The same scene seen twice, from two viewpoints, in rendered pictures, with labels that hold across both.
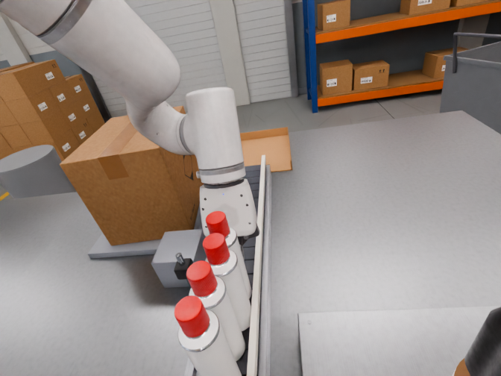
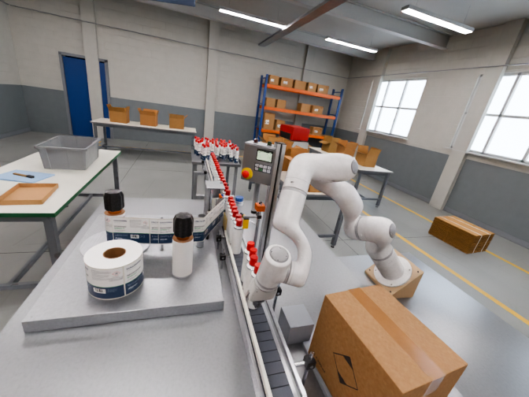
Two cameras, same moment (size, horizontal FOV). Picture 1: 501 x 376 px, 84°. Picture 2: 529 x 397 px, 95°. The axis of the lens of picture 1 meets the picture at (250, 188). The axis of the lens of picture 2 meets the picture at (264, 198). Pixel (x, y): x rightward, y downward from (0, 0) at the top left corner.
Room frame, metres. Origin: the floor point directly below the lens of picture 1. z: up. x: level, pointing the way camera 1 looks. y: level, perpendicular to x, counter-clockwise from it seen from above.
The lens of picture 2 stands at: (1.01, -0.34, 1.66)
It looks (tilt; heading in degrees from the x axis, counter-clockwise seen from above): 21 degrees down; 150
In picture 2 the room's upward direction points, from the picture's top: 9 degrees clockwise
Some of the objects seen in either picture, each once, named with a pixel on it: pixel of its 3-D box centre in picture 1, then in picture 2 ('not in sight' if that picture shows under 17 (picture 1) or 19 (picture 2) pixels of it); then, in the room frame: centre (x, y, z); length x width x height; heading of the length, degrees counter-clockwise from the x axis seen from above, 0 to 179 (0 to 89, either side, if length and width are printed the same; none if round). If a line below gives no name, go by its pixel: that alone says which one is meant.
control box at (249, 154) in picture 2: not in sight; (260, 163); (-0.06, 0.22, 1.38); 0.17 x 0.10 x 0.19; 45
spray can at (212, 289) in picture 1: (217, 314); (250, 268); (0.25, 0.09, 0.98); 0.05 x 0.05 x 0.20
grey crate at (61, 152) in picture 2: not in sight; (72, 152); (-2.09, -0.91, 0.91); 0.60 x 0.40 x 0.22; 174
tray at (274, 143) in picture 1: (257, 150); not in sight; (1.01, -0.06, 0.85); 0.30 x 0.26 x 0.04; 170
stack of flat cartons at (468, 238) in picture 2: not in sight; (459, 233); (-0.57, 4.34, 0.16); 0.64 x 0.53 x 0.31; 175
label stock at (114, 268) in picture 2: not in sight; (116, 267); (0.05, -0.43, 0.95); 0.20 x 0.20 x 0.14
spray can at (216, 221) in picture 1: (228, 259); (255, 285); (0.35, 0.06, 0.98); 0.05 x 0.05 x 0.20
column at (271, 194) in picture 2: not in sight; (269, 207); (0.02, 0.27, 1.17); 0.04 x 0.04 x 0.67; 80
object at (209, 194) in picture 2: not in sight; (214, 203); (-0.40, 0.11, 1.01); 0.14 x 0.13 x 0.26; 170
